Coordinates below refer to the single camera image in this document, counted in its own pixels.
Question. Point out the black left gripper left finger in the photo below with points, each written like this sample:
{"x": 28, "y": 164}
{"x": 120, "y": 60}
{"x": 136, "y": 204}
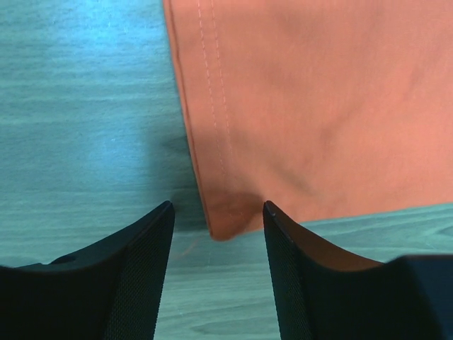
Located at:
{"x": 110, "y": 289}

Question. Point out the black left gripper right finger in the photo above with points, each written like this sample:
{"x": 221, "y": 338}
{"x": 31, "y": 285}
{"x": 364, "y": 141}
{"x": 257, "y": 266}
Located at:
{"x": 322, "y": 291}

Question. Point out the orange t-shirt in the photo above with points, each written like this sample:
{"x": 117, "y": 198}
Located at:
{"x": 326, "y": 108}

